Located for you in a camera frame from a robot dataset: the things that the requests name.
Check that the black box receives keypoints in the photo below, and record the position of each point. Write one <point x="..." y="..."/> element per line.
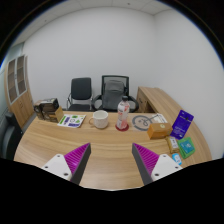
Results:
<point x="49" y="105"/>

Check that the orange cardboard box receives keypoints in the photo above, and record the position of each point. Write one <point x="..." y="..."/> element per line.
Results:
<point x="159" y="131"/>

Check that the white leaflet green purple stickers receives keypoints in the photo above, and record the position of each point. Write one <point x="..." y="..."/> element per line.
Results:
<point x="71" y="120"/>

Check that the black mesh office chair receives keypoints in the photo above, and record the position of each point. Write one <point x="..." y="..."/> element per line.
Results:
<point x="98" y="101"/>

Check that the wooden side desk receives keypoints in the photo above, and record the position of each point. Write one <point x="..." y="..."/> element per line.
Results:
<point x="156" y="98"/>

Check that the flat round red coaster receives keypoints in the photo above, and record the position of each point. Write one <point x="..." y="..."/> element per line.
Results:
<point x="118" y="128"/>

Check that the purple upright box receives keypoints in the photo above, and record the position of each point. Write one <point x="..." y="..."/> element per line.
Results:
<point x="181" y="125"/>

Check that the black visitor chair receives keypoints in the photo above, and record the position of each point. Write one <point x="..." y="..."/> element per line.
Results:
<point x="81" y="88"/>

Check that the white mug with orange drawings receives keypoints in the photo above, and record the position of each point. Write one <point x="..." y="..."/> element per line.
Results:
<point x="100" y="120"/>

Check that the brown kraft box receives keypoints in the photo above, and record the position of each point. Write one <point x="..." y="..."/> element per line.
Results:
<point x="58" y="115"/>

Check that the black armchair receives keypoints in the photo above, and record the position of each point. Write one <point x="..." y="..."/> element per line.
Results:
<point x="10" y="136"/>

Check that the small dark brown box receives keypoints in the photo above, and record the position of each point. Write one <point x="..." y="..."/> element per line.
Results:
<point x="36" y="110"/>

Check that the small light blue box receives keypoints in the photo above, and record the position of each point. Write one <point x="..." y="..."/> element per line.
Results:
<point x="177" y="159"/>

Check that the green flat box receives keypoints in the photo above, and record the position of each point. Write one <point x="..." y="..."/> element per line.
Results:
<point x="186" y="147"/>

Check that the grey backpack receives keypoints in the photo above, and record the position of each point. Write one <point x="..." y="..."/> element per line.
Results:
<point x="113" y="95"/>

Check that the sheet with grey round print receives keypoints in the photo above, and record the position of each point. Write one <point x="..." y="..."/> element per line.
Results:
<point x="141" y="121"/>

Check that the clear drink bottle black cap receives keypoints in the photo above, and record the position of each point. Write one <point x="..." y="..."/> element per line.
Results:
<point x="123" y="113"/>

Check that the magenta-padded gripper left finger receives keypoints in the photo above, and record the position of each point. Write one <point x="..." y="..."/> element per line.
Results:
<point x="75" y="160"/>

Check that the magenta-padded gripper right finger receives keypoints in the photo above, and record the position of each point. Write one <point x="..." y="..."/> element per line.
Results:
<point x="148" y="160"/>

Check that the wooden glass-door cabinet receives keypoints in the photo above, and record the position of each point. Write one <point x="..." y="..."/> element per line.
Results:
<point x="21" y="106"/>

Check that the small yellow box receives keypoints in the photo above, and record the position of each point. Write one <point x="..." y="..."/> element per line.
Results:
<point x="172" y="144"/>

